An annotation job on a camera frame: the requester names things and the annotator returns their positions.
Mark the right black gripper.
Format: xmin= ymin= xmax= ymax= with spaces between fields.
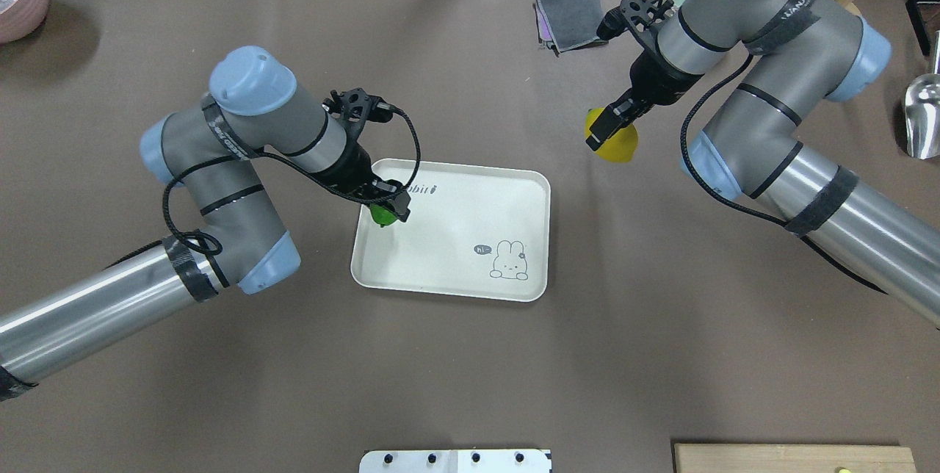
xmin=585 ymin=0 xmax=701 ymax=152

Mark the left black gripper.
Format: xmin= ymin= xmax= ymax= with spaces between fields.
xmin=312 ymin=88 xmax=412 ymax=223

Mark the yellow lemon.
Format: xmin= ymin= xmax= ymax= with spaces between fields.
xmin=584 ymin=108 xmax=639 ymax=164

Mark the green lemon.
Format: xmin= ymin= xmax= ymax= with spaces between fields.
xmin=367 ymin=204 xmax=400 ymax=228

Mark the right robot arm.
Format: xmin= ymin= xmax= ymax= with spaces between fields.
xmin=585 ymin=0 xmax=939 ymax=325

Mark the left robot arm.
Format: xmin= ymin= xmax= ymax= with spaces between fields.
xmin=2 ymin=46 xmax=421 ymax=400

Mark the white rabbit tray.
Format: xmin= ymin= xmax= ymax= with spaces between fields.
xmin=350 ymin=159 xmax=551 ymax=303

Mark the folded grey cloth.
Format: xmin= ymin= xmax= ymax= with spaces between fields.
xmin=534 ymin=0 xmax=607 ymax=55

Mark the metal scoop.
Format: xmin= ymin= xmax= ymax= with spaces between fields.
xmin=903 ymin=32 xmax=939 ymax=159

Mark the wooden cutting board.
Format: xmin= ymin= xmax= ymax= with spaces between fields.
xmin=673 ymin=443 xmax=917 ymax=472

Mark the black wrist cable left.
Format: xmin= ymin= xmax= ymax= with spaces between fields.
xmin=162 ymin=102 xmax=422 ymax=290

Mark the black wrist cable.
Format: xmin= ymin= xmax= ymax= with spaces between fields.
xmin=162 ymin=102 xmax=422 ymax=290
xmin=679 ymin=53 xmax=889 ymax=295

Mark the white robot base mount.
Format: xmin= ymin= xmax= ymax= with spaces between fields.
xmin=358 ymin=447 xmax=553 ymax=472

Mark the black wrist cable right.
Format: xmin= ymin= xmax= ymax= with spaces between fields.
xmin=679 ymin=53 xmax=889 ymax=295

